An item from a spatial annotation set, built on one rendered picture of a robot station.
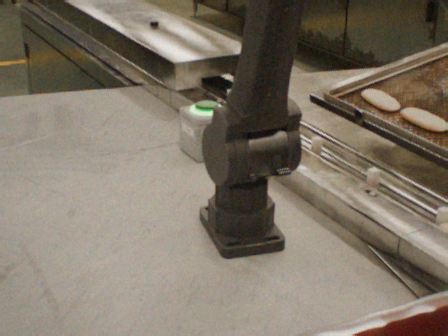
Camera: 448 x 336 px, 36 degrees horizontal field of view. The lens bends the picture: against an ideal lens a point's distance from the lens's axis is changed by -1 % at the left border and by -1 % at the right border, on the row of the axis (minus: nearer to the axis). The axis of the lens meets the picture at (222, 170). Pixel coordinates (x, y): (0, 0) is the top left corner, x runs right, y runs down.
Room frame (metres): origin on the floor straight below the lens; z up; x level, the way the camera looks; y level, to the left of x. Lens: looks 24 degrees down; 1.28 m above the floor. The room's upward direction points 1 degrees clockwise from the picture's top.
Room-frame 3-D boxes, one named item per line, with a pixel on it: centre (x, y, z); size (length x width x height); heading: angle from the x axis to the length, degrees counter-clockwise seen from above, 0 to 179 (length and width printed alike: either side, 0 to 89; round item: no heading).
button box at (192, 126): (1.10, 0.02, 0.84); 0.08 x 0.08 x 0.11; 29
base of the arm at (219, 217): (0.82, -0.03, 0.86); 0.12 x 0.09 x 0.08; 17
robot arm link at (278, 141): (0.80, -0.04, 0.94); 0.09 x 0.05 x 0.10; 26
